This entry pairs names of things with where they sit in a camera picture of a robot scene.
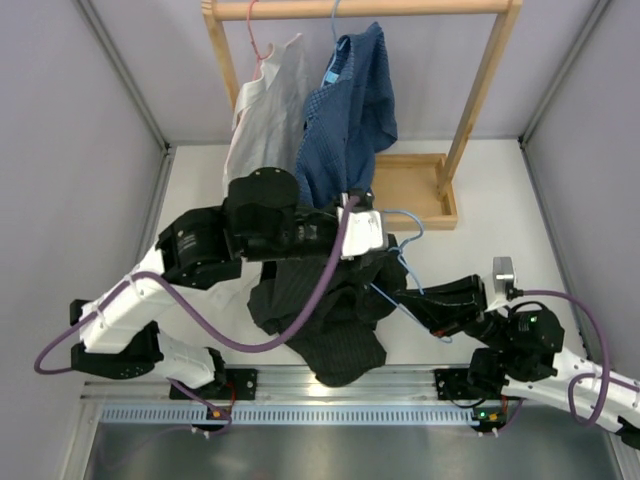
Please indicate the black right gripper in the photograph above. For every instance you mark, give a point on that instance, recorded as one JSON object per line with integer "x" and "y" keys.
{"x": 451, "y": 307}

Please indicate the light blue hanger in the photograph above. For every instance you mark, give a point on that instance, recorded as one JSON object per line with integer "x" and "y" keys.
{"x": 400, "y": 257}

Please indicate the dark pinstriped shirt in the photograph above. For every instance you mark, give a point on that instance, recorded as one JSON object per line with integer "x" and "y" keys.
{"x": 339, "y": 336}

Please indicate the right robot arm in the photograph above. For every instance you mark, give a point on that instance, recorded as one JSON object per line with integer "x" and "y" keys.
{"x": 523, "y": 354}

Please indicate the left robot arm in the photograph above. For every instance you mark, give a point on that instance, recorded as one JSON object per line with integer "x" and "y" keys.
{"x": 261, "y": 219}

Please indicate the blue checked shirt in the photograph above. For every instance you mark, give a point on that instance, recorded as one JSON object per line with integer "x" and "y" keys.
{"x": 348, "y": 120}

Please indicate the white shirt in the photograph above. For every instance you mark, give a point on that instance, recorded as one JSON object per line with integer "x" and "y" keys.
{"x": 268, "y": 120}

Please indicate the pink hanger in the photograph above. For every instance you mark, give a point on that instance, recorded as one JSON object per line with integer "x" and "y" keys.
{"x": 260, "y": 57}

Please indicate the blue hanger under blue shirt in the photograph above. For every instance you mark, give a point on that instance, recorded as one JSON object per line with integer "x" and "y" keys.
{"x": 333, "y": 16}

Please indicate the wooden clothes rack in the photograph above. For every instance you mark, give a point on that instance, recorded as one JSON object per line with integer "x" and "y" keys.
{"x": 419, "y": 183}

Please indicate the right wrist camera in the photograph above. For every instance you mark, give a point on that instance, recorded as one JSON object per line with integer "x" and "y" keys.
{"x": 500, "y": 283}

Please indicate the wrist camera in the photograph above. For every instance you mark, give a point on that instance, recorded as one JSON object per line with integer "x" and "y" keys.
{"x": 500, "y": 283}
{"x": 362, "y": 229}

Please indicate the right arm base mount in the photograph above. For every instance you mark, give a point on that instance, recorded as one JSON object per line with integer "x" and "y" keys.
{"x": 452, "y": 385}

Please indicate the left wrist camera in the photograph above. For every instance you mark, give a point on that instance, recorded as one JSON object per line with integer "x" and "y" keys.
{"x": 362, "y": 229}

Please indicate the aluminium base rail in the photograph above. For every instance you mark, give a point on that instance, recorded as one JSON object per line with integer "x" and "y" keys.
{"x": 387, "y": 384}

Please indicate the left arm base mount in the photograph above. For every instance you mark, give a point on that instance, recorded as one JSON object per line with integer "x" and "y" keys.
{"x": 235, "y": 383}

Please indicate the aluminium frame post right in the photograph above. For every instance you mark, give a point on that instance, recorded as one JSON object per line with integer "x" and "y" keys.
{"x": 591, "y": 22}

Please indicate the aluminium frame post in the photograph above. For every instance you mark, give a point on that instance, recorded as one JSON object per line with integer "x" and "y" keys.
{"x": 162, "y": 170}
{"x": 591, "y": 22}

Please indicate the perforated cable duct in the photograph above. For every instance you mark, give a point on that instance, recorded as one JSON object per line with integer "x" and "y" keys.
{"x": 407, "y": 415}

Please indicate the aluminium frame post left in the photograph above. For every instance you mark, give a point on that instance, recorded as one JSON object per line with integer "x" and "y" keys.
{"x": 162, "y": 170}

